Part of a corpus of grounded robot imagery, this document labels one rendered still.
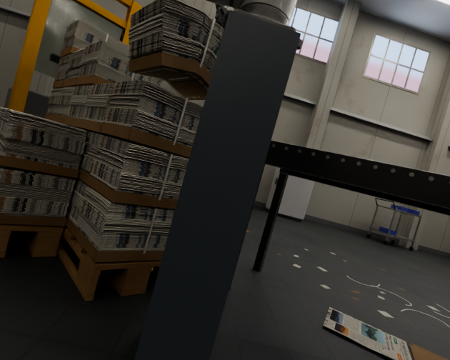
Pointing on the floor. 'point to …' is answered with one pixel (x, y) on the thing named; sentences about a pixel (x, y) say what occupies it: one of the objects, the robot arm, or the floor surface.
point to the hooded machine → (292, 197)
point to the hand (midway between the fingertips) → (197, 0)
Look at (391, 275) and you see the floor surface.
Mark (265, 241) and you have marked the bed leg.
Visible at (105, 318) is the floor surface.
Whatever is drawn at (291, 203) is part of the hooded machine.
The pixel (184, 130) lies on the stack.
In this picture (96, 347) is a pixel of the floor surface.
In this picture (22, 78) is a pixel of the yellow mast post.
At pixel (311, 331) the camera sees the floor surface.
